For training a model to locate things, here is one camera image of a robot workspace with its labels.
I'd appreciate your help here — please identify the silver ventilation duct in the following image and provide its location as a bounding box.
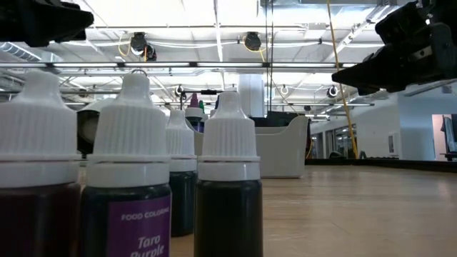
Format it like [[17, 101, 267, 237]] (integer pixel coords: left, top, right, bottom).
[[0, 41, 64, 64]]

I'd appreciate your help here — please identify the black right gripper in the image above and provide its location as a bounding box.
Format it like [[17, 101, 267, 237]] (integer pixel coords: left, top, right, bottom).
[[331, 0, 457, 96]]

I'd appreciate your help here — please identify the white plastic bin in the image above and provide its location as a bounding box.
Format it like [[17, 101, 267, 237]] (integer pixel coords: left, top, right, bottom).
[[194, 114, 309, 178]]

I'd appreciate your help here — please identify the large purple-cap coloring bottle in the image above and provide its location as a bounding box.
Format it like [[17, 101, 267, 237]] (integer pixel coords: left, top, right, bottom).
[[184, 92, 205, 133]]

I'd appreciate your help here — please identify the yellow hanging cable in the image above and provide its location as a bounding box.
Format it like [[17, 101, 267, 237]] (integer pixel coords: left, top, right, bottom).
[[325, 0, 359, 158]]

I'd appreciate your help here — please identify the large blue-cap coloring bottle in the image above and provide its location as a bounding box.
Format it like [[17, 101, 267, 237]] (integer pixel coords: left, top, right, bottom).
[[209, 95, 220, 121]]

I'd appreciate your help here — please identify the long ceiling light bar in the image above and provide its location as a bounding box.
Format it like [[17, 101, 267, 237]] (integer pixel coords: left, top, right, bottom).
[[0, 61, 358, 69]]

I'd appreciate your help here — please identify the small maroon dropper bottle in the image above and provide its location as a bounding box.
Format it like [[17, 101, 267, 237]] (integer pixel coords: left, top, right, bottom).
[[0, 69, 81, 257]]

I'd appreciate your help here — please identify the small dark dropper bottle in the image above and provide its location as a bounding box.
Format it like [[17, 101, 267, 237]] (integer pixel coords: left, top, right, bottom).
[[166, 109, 198, 238]]

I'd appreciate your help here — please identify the small red-label dropper bottle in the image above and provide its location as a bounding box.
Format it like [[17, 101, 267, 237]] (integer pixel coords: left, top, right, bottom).
[[194, 91, 264, 257]]

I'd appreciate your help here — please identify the large green-cap coloring bottle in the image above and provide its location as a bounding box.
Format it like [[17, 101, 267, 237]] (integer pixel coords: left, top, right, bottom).
[[198, 99, 209, 122]]

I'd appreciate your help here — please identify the wall television screen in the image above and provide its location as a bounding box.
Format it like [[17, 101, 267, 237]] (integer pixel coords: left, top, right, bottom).
[[441, 114, 457, 161]]

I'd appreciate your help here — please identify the white wall box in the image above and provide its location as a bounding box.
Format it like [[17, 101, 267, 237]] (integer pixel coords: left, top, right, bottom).
[[387, 131, 403, 158]]

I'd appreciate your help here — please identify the small Taro Purple dropper bottle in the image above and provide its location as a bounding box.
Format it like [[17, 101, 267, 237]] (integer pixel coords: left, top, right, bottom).
[[79, 73, 173, 257]]

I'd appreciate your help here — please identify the black monitor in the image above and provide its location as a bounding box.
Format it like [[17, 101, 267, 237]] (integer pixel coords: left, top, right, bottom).
[[249, 111, 299, 129]]

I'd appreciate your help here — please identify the black ceiling cord reel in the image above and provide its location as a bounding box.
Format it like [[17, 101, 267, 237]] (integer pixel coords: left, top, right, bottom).
[[129, 31, 158, 62], [243, 31, 263, 53]]

